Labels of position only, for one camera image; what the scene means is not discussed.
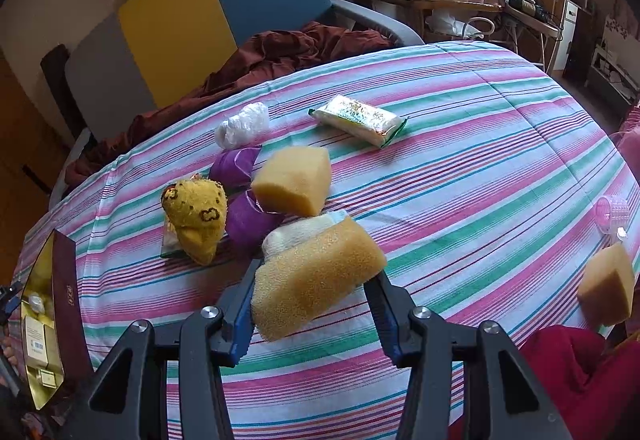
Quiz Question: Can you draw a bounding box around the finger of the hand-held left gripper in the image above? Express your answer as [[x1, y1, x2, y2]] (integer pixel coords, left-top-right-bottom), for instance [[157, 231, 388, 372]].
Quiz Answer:
[[0, 285, 23, 327]]

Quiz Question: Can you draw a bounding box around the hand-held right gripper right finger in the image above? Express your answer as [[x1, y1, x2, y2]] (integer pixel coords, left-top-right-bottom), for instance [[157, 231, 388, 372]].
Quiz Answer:
[[364, 271, 576, 440]]

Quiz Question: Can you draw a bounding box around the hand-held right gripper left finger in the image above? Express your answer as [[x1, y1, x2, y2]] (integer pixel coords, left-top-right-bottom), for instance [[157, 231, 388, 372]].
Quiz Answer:
[[60, 259, 266, 440]]

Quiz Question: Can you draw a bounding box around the maroon gold box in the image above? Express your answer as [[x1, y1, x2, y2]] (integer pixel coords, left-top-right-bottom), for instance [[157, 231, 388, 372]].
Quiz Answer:
[[20, 229, 94, 411]]

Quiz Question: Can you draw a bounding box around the large yellow sponge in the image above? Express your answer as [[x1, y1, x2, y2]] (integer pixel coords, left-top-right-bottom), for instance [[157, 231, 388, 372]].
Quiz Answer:
[[250, 215, 388, 343]]

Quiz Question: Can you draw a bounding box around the cream knitted sock roll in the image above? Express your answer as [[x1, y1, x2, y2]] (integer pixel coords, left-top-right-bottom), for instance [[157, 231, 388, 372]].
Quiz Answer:
[[262, 210, 351, 262]]

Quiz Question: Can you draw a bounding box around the yellow sponge block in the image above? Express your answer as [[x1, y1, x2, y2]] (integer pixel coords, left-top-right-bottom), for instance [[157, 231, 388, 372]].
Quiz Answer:
[[250, 146, 332, 217], [577, 243, 636, 327]]

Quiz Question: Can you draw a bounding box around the beige labelled carton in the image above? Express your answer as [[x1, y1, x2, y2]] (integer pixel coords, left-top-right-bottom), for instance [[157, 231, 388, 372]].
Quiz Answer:
[[24, 315, 62, 369]]

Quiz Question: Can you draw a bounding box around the purple ribbon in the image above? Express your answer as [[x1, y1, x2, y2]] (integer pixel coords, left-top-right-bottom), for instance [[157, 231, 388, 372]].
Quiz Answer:
[[226, 190, 286, 249]]

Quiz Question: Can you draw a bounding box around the green white small packet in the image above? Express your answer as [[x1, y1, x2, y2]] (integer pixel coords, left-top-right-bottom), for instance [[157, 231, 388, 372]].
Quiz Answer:
[[160, 220, 184, 260]]

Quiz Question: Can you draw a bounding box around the yellow plush toy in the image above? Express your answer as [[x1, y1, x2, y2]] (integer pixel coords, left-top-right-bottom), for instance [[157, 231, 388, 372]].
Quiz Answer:
[[161, 174, 230, 266]]

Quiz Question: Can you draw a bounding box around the purple foil packet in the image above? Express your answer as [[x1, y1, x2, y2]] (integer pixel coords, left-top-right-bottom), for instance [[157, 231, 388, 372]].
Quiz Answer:
[[209, 146, 263, 189]]

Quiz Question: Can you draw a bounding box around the red garment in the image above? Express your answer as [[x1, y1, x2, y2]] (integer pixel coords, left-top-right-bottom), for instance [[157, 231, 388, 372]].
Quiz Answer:
[[450, 325, 640, 440]]

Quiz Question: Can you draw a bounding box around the white crumpled plastic bag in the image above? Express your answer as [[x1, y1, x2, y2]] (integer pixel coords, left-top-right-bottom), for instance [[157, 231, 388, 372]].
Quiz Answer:
[[215, 102, 270, 149]]

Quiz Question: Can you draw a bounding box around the striped bed sheet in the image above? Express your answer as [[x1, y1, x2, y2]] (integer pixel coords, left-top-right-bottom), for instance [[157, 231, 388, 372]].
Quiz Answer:
[[12, 40, 626, 440]]

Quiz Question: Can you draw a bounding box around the maroon blanket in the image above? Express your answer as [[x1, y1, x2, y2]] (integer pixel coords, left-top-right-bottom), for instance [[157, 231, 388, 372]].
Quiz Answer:
[[65, 20, 396, 186]]

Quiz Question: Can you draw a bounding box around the pink cloth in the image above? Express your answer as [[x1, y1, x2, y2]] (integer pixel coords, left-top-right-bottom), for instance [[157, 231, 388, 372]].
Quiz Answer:
[[617, 105, 640, 182]]

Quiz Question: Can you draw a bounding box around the white low shelf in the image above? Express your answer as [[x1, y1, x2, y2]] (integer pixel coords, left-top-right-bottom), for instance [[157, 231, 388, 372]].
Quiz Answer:
[[585, 15, 640, 107]]

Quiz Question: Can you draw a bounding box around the wooden side table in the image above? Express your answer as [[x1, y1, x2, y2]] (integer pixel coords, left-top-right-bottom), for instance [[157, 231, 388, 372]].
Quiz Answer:
[[502, 0, 571, 71]]

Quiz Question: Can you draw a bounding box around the white cabinet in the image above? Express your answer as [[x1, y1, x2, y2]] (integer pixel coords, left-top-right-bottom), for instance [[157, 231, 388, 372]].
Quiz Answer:
[[550, 0, 582, 76]]

